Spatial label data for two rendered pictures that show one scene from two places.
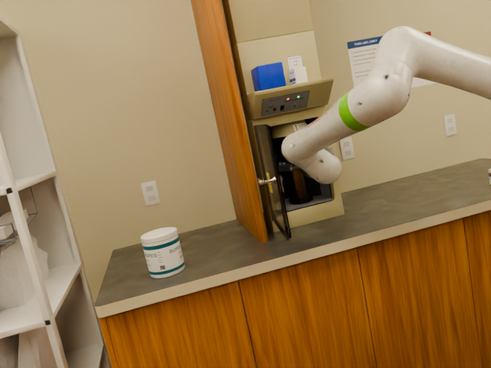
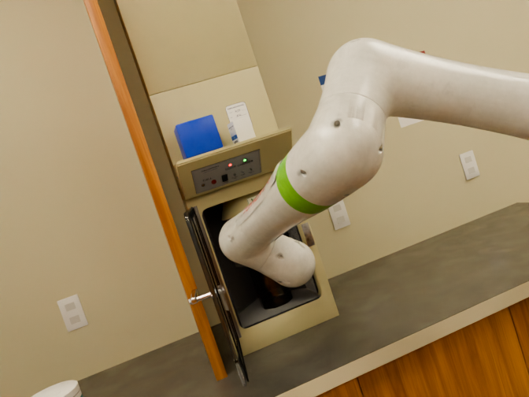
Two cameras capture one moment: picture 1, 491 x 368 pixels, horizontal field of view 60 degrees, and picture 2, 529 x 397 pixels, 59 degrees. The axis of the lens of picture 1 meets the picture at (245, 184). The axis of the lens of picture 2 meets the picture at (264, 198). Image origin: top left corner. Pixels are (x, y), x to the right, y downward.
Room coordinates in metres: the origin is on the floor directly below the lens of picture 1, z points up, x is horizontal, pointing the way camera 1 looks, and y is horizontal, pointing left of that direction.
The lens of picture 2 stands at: (0.40, -0.24, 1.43)
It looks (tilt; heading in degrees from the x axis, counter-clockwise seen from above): 4 degrees down; 358
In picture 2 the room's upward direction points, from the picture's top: 18 degrees counter-clockwise
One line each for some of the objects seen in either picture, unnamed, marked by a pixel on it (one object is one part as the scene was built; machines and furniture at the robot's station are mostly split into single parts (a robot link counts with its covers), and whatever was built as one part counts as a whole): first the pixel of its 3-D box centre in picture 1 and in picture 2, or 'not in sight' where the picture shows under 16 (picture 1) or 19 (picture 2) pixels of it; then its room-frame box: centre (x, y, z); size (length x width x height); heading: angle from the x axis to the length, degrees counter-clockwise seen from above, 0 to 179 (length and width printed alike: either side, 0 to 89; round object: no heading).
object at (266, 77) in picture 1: (268, 77); (197, 139); (1.66, -0.17, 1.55); 0.10 x 0.10 x 0.09; 11
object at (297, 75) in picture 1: (297, 76); (241, 131); (1.68, -0.28, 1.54); 0.05 x 0.05 x 0.06; 19
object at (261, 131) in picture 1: (271, 178); (215, 287); (1.53, -0.10, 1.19); 0.30 x 0.01 x 0.40; 4
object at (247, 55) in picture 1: (283, 133); (240, 209); (1.85, -0.21, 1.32); 0.32 x 0.25 x 0.77; 101
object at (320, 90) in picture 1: (291, 98); (237, 163); (1.67, -0.24, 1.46); 0.32 x 0.12 x 0.10; 101
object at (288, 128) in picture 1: (289, 128); (246, 202); (1.83, -0.23, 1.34); 0.18 x 0.18 x 0.05
